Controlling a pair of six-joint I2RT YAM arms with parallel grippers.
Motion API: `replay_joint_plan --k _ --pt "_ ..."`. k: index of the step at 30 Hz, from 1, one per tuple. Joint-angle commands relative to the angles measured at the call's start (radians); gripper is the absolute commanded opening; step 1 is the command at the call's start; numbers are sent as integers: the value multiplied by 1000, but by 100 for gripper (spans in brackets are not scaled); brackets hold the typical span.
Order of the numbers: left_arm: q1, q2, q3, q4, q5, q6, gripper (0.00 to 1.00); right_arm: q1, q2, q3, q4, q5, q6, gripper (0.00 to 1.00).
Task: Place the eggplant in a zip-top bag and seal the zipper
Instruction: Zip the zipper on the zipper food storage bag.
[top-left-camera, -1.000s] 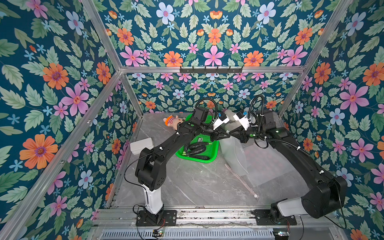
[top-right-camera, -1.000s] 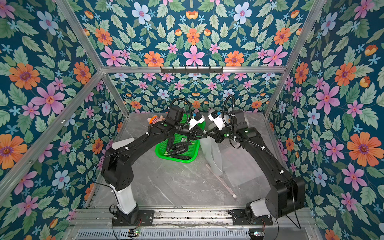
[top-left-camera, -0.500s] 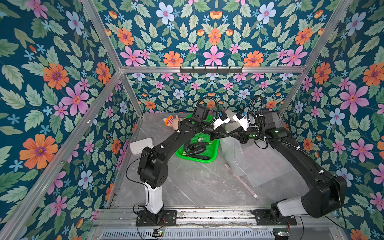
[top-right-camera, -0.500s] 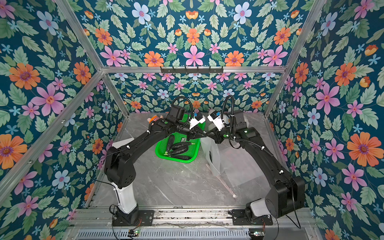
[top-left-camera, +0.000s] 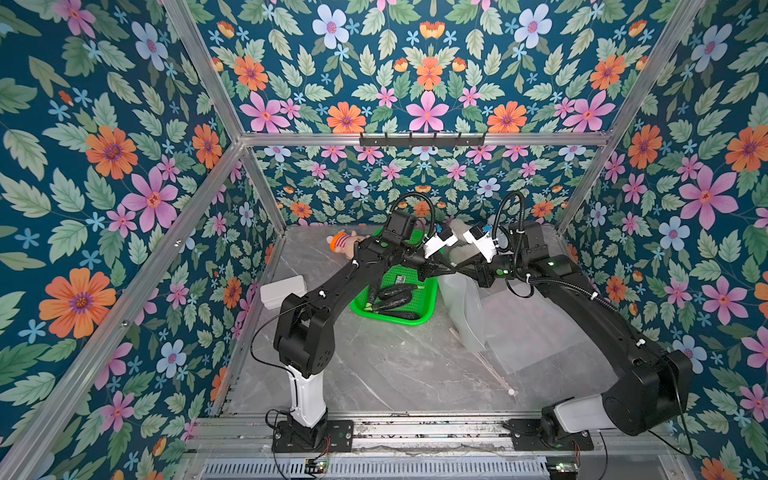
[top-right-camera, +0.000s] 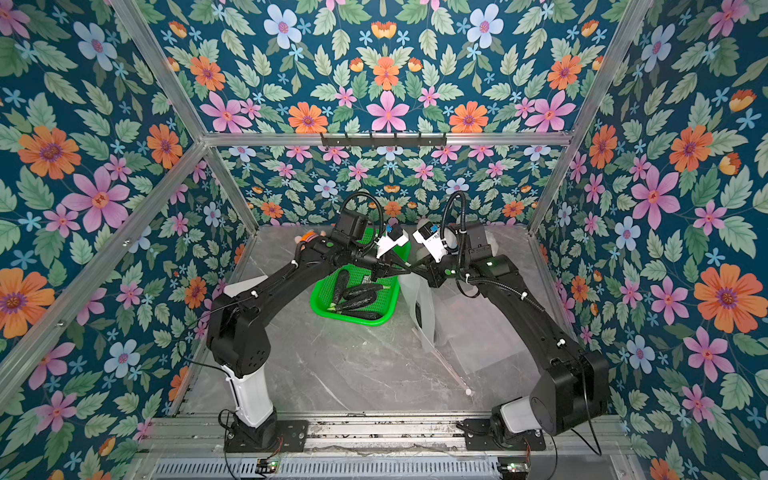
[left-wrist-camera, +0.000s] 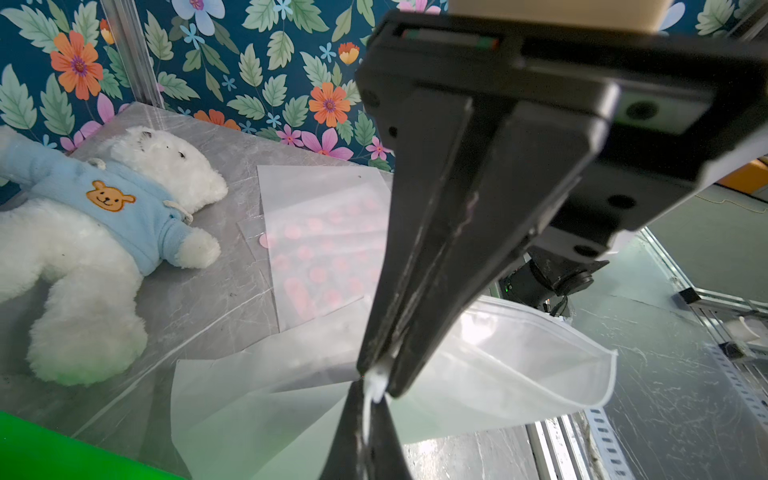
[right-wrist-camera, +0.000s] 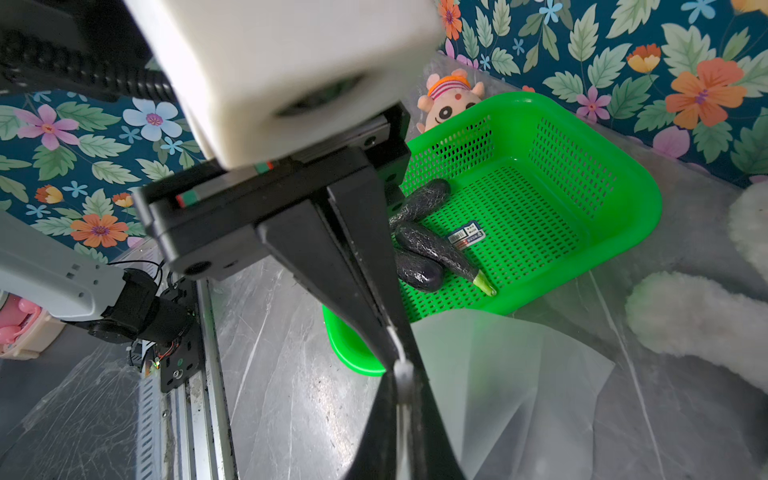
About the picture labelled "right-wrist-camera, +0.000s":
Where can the white teddy bear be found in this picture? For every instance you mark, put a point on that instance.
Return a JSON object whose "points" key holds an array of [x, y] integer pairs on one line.
{"points": [[684, 315]]}

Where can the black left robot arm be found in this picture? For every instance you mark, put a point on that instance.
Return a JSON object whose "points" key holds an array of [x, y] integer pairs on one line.
{"points": [[111, 303]]}

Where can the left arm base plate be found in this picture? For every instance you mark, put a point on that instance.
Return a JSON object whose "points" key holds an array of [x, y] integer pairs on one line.
{"points": [[186, 357]]}

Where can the cartoon doll head toy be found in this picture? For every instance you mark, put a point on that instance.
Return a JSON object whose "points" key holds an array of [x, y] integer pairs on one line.
{"points": [[446, 97]]}

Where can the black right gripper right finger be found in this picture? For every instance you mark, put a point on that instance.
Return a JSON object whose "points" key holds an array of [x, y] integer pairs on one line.
{"points": [[431, 454]]}

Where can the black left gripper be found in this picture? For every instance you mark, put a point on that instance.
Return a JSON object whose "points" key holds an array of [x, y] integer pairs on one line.
{"points": [[212, 222]]}

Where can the small label card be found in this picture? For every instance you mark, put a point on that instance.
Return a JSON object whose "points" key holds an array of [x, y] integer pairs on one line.
{"points": [[467, 235]]}

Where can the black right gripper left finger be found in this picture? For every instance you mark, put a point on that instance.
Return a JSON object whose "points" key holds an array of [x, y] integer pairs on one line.
{"points": [[377, 452]]}

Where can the dark eggplant upper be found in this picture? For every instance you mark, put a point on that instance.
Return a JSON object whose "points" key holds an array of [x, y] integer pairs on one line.
{"points": [[423, 202]]}

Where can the green plastic basket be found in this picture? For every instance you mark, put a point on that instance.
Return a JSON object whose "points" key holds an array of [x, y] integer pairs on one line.
{"points": [[548, 198]]}

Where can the clear zip-top bag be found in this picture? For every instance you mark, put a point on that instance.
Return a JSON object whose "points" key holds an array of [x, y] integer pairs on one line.
{"points": [[517, 398]]}

